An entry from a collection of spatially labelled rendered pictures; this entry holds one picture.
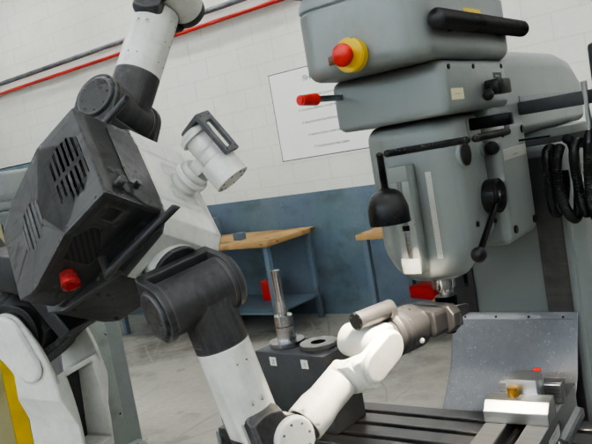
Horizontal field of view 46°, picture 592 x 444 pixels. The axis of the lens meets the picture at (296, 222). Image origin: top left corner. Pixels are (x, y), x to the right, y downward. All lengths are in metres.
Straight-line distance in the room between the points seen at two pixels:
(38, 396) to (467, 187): 0.90
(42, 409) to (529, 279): 1.15
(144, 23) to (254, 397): 0.75
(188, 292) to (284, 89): 5.79
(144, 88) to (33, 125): 8.37
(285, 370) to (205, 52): 5.97
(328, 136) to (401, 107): 5.24
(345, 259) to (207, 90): 2.29
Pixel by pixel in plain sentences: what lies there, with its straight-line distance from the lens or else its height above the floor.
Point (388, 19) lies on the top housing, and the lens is 1.25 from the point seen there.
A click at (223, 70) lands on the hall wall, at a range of 7.29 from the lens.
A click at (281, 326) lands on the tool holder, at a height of 1.20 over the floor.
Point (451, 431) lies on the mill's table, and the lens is 1.63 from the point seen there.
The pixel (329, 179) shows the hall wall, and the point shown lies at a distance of 6.61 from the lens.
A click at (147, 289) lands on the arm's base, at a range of 1.11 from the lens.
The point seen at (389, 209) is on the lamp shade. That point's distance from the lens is 1.21.
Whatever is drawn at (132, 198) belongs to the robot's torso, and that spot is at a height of 1.58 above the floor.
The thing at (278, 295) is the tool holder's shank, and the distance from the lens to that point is 1.71.
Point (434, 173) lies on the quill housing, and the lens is 1.37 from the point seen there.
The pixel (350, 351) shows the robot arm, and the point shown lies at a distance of 1.36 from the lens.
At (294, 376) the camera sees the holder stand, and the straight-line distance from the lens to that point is 1.69.
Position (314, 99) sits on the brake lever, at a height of 1.70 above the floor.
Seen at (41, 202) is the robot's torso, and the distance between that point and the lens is 1.23.
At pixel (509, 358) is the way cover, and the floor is 1.02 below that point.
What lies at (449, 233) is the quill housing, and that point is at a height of 1.41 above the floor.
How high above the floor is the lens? 1.61
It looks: 6 degrees down
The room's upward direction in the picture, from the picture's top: 10 degrees counter-clockwise
